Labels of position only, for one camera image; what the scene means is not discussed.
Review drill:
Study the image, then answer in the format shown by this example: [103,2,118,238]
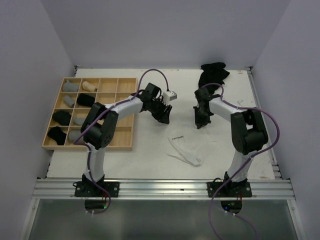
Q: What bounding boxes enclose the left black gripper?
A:
[148,97,172,124]

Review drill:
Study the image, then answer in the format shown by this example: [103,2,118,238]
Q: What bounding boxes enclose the white underwear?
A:
[162,124,218,167]

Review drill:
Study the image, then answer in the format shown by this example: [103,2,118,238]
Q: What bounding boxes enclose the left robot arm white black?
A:
[73,83,173,197]

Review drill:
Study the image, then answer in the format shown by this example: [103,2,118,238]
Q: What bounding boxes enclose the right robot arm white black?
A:
[193,88,269,198]

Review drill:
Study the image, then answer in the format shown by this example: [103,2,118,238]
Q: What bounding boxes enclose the black rolled underwear second row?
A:
[76,93,95,108]

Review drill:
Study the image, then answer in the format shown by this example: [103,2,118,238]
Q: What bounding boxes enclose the beige rolled underwear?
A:
[82,81,97,92]

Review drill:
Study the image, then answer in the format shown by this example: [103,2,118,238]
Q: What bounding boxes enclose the grey rolled underwear second row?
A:
[63,95,75,108]

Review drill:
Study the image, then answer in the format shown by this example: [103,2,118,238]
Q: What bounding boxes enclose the black rolled underwear third row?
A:
[52,110,72,126]

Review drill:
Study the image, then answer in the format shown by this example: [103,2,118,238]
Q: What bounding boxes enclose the grey rolled underwear top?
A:
[62,80,80,93]

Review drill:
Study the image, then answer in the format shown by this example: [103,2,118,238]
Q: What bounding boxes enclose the black rolled underwear bottom row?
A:
[47,126,67,146]

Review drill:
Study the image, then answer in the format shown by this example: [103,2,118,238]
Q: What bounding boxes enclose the wooden compartment tray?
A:
[42,77,137,151]

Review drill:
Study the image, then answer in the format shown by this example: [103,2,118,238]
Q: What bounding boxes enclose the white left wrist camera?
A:
[162,91,178,105]

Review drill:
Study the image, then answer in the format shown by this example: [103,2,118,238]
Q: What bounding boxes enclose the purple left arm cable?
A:
[73,68,172,215]

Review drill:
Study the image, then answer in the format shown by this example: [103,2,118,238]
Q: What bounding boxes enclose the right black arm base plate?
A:
[206,178,253,198]

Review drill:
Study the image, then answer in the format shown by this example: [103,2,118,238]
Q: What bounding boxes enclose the aluminium mounting rail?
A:
[31,178,295,200]

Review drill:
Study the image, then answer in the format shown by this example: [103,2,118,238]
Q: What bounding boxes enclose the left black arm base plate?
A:
[72,181,120,198]

